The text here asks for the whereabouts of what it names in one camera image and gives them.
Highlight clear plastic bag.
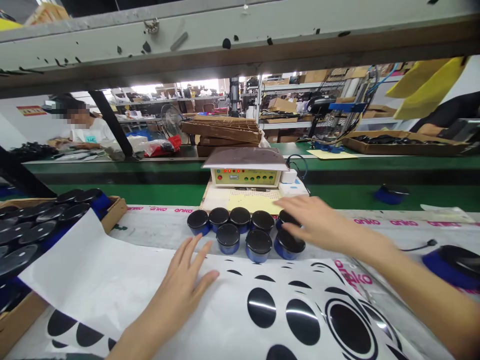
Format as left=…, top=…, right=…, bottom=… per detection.
left=419, top=203, right=478, bottom=225

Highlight cream tester box, red lights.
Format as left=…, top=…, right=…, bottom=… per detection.
left=209, top=166, right=282, bottom=189

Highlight cardboard box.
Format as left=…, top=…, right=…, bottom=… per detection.
left=0, top=194, right=128, bottom=338

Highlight black desk fan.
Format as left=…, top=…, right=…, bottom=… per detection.
left=160, top=103, right=185, bottom=144

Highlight group of blue black-topped cylinders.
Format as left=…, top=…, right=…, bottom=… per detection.
left=186, top=208, right=307, bottom=264

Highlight pile of black-topped blue speakers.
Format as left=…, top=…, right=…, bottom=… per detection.
left=0, top=188, right=112, bottom=316

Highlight black cable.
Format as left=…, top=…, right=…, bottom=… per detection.
left=398, top=239, right=439, bottom=253

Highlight green conveyor belt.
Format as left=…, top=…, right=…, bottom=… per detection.
left=20, top=142, right=480, bottom=212

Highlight pale yellow paper sheet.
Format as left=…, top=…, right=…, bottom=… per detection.
left=227, top=194, right=288, bottom=215

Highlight blue press machine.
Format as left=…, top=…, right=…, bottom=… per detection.
left=312, top=66, right=380, bottom=155

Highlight red plastic bag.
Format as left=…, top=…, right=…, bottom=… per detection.
left=143, top=135, right=183, bottom=158

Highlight grey metal shelf frame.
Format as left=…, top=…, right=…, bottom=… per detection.
left=0, top=0, right=480, bottom=100

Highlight blue round speaker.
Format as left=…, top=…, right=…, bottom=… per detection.
left=421, top=244, right=480, bottom=292
left=374, top=183, right=410, bottom=206

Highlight yellow hanging bag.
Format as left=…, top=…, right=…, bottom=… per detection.
left=385, top=56, right=470, bottom=122

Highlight cardboard tray of black parts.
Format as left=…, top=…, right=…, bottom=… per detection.
left=342, top=130, right=470, bottom=157

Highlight stack of cardboard divider trays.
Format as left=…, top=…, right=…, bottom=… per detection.
left=179, top=114, right=264, bottom=158

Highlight person's left hand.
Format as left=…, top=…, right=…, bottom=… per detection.
left=160, top=232, right=221, bottom=313

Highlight brown board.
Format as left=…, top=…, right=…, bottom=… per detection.
left=201, top=146, right=290, bottom=170

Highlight person's right hand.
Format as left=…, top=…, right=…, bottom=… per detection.
left=275, top=194, right=382, bottom=260

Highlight white sheet of black stickers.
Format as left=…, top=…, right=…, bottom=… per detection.
left=16, top=208, right=457, bottom=360

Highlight background storage shelves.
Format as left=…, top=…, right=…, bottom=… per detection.
left=108, top=67, right=417, bottom=145

